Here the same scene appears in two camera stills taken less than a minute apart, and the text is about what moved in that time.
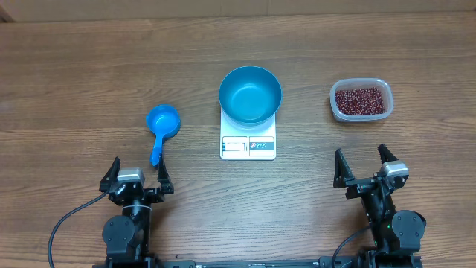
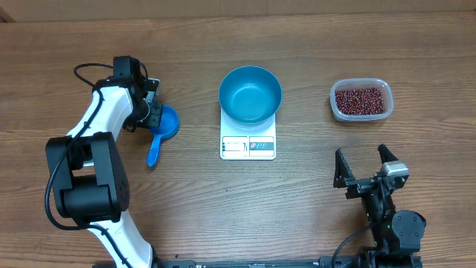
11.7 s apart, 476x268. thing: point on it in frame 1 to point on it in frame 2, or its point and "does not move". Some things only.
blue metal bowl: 250,97 does not move
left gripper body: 151,196 to 147,115
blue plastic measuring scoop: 163,120 does not move
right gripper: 344,179 does not move
